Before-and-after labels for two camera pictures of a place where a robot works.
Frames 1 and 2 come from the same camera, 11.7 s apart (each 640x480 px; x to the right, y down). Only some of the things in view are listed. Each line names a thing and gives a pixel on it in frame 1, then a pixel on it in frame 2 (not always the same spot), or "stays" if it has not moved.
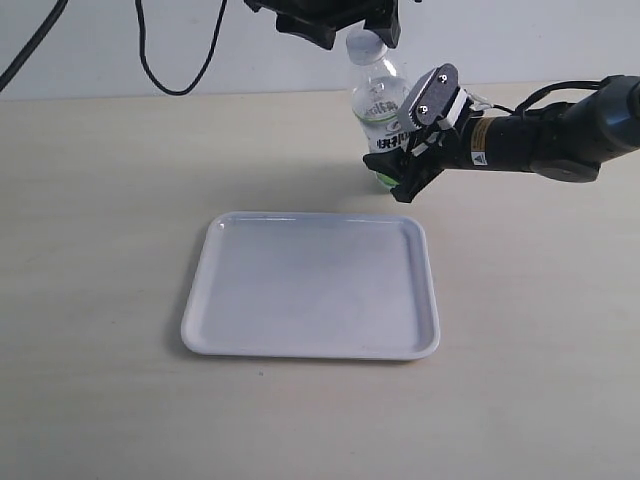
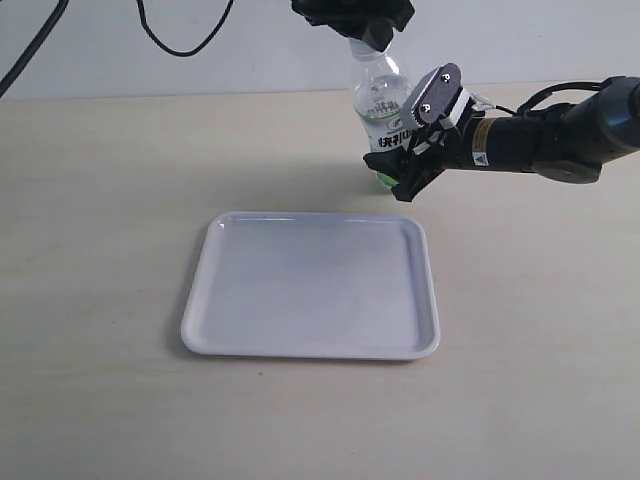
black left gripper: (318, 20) -> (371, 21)
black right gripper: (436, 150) stays
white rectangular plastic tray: (314, 285) stays
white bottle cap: (364, 46) stays
